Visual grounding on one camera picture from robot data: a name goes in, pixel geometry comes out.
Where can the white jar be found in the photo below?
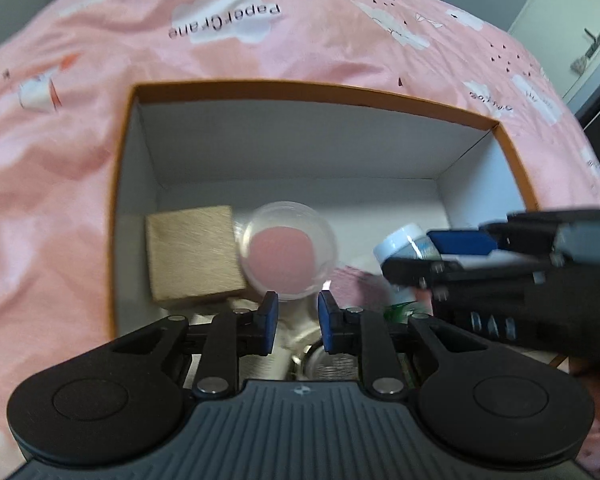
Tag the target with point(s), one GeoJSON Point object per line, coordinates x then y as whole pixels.
{"type": "Point", "coordinates": [405, 245]}

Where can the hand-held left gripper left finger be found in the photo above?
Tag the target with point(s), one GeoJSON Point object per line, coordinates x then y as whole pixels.
{"type": "Point", "coordinates": [268, 322]}

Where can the clear plastic cup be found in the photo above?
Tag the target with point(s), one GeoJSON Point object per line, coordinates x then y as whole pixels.
{"type": "Point", "coordinates": [285, 255]}

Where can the orange cardboard box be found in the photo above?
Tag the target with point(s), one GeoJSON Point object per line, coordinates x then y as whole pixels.
{"type": "Point", "coordinates": [305, 145]}

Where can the wooden block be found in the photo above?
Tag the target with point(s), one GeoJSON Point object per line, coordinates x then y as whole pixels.
{"type": "Point", "coordinates": [192, 255]}

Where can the pink printed blanket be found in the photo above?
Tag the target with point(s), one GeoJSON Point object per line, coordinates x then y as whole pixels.
{"type": "Point", "coordinates": [70, 160]}

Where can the cream white object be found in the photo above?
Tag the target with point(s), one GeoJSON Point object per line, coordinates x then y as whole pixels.
{"type": "Point", "coordinates": [295, 325]}

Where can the white door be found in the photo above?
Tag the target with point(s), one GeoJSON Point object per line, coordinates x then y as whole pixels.
{"type": "Point", "coordinates": [560, 5]}

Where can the green packet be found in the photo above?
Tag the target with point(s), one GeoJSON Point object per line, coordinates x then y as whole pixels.
{"type": "Point", "coordinates": [405, 310]}

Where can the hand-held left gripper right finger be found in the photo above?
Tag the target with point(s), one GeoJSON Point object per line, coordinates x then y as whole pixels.
{"type": "Point", "coordinates": [327, 322]}

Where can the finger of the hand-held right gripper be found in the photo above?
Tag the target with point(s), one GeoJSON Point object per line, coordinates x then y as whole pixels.
{"type": "Point", "coordinates": [420, 270]}
{"type": "Point", "coordinates": [462, 241]}

